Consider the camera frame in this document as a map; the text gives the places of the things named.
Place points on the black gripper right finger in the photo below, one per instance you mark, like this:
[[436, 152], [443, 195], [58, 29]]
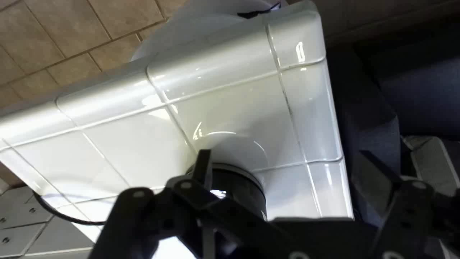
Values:
[[417, 216]]

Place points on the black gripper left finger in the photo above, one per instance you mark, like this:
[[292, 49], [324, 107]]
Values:
[[138, 221]]

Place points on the grey striped pillow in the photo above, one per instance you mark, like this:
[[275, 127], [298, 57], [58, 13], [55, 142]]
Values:
[[432, 163]]

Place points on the white kitchen cabinet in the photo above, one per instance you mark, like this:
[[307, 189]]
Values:
[[29, 225]]

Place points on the black glass electric kettle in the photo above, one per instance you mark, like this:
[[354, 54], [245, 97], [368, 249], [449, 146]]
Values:
[[246, 189]]

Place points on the dark blue sofa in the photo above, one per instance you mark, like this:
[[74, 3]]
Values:
[[364, 110]]

